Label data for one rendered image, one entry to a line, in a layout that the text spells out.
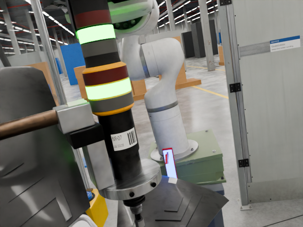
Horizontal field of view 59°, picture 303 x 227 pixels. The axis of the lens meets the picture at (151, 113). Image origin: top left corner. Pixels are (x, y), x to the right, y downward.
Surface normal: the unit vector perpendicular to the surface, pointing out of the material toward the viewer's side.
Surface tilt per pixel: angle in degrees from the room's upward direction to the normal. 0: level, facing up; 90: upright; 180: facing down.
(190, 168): 90
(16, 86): 42
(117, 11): 129
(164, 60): 96
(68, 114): 90
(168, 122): 89
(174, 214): 12
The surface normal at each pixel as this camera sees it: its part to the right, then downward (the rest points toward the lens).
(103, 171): 0.46, 0.13
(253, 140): -0.11, 0.26
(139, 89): 0.19, 0.21
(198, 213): 0.08, -0.99
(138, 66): 0.07, 0.39
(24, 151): 0.25, -0.56
